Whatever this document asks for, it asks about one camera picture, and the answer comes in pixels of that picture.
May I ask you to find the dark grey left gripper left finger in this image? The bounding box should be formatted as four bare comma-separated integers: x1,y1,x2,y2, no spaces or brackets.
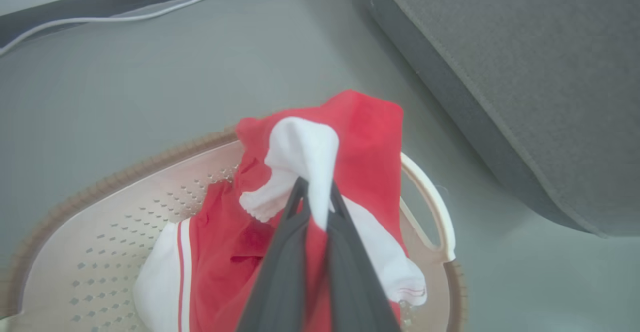
235,176,311,332

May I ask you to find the white cable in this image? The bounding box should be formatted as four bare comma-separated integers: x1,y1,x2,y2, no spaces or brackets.
0,0,356,57

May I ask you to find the red and white garment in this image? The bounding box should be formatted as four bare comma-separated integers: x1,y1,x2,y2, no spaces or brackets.
132,89,428,332

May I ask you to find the cream plastic laundry basket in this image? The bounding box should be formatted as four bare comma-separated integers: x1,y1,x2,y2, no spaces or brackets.
0,127,468,332

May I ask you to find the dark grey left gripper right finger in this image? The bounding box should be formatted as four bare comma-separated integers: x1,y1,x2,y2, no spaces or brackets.
325,179,403,332

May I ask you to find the grey fabric sofa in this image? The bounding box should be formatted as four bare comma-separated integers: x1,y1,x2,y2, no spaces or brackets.
357,0,640,238

